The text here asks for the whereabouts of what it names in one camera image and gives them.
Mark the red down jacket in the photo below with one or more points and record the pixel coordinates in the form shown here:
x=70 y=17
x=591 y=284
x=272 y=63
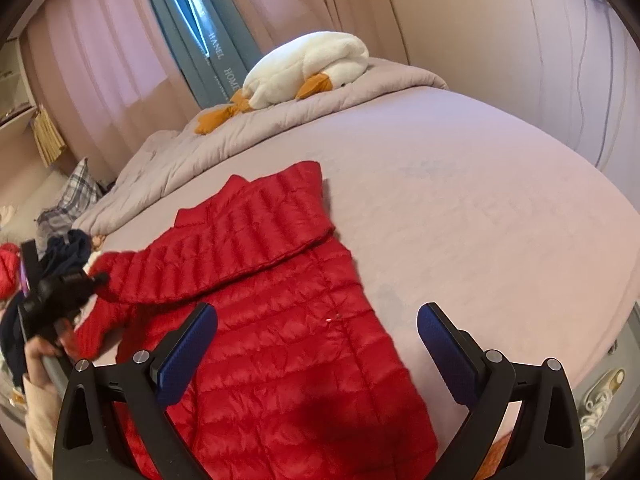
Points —
x=300 y=360

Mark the bed with pink sheet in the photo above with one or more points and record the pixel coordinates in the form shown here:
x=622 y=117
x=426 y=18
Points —
x=475 y=210

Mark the grey duvet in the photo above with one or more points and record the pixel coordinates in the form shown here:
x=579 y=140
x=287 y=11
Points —
x=210 y=160

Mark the navy garment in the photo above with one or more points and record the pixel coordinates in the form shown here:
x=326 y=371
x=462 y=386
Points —
x=70 y=250

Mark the blue curtain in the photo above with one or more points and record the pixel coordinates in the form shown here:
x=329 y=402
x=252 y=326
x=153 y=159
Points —
x=220 y=60

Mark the black jacket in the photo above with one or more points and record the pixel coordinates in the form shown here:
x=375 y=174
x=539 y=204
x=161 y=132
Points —
x=10 y=335

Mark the white goose plush toy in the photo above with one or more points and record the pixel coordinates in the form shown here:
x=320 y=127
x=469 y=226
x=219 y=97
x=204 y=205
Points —
x=310 y=60

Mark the white shelf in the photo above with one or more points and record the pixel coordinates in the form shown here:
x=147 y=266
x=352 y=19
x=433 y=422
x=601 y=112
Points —
x=15 y=110

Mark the plaid pillow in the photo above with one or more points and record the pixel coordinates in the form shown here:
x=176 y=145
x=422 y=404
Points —
x=55 y=222
x=77 y=190

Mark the person's left forearm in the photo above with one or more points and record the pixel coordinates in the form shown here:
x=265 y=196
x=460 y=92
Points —
x=40 y=425

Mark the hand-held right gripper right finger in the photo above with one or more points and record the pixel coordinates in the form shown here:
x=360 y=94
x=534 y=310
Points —
x=445 y=345

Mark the small red garment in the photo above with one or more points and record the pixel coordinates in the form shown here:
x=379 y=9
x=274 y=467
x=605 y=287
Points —
x=10 y=270

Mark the person's left hand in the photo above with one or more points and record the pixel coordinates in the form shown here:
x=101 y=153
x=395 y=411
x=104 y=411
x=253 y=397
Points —
x=37 y=362

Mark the white and yellow shoe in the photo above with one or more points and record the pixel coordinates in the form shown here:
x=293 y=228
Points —
x=600 y=400

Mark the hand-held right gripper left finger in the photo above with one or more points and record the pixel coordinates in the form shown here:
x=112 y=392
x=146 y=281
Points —
x=185 y=355

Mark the small peach toy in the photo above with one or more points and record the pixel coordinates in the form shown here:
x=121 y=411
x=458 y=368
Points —
x=96 y=243

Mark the yellow woven hanging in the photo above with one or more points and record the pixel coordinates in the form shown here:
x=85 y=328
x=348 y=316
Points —
x=47 y=135

